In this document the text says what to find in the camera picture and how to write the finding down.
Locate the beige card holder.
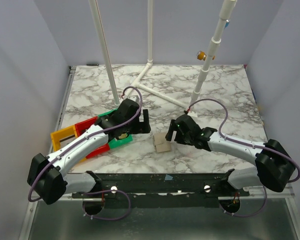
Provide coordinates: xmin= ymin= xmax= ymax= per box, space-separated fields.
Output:
xmin=153 ymin=132 xmax=172 ymax=153

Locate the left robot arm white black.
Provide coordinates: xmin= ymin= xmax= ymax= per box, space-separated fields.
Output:
xmin=27 ymin=99 xmax=151 ymax=205

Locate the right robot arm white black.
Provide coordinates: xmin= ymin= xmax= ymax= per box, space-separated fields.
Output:
xmin=165 ymin=114 xmax=296 ymax=196

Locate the green plastic bin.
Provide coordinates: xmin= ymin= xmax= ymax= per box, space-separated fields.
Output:
xmin=97 ymin=108 xmax=133 ymax=149

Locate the red plastic bin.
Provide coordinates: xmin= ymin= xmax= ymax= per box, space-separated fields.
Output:
xmin=74 ymin=116 xmax=110 ymax=163

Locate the orange knob on pipe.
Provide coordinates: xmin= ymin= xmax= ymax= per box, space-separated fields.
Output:
xmin=196 ymin=50 xmax=207 ymax=61

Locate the yellow plastic bin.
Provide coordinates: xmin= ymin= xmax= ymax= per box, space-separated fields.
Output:
xmin=50 ymin=125 xmax=81 ymax=152

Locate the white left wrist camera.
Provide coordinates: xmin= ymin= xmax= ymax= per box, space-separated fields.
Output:
xmin=128 ymin=95 xmax=140 ymax=103

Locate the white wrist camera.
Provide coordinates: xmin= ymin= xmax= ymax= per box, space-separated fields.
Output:
xmin=128 ymin=95 xmax=140 ymax=103
xmin=188 ymin=111 xmax=198 ymax=118

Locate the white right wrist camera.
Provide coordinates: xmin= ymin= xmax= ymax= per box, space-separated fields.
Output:
xmin=188 ymin=111 xmax=198 ymax=118

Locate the white PVC pipe frame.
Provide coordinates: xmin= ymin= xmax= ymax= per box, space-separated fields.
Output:
xmin=88 ymin=0 xmax=238 ymax=111

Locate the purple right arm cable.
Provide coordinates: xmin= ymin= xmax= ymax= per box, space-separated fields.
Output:
xmin=185 ymin=98 xmax=300 ymax=218

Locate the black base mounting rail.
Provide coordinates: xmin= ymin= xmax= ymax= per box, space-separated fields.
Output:
xmin=72 ymin=173 xmax=250 ymax=209

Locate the aluminium extrusion rail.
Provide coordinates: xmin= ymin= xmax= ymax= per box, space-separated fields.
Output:
xmin=47 ymin=66 xmax=76 ymax=156

